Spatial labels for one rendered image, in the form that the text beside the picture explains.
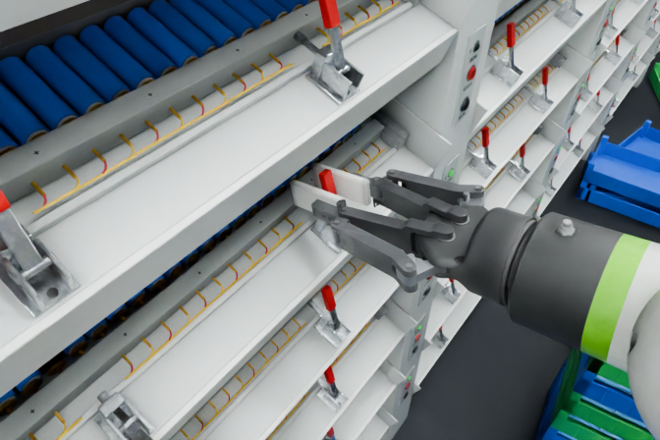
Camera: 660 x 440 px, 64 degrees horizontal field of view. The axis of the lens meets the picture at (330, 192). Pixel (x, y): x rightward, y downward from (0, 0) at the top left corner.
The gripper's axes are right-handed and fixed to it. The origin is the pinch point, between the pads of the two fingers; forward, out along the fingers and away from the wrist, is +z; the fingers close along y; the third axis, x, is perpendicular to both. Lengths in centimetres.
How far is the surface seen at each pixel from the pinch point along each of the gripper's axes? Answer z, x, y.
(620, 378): -26, -58, 39
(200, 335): 2.1, -5.5, -17.5
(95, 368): 3.6, -1.8, -25.8
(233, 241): 4.7, -1.2, -9.7
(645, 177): -8, -89, 150
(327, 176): -0.1, 2.1, -0.1
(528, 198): 10, -62, 86
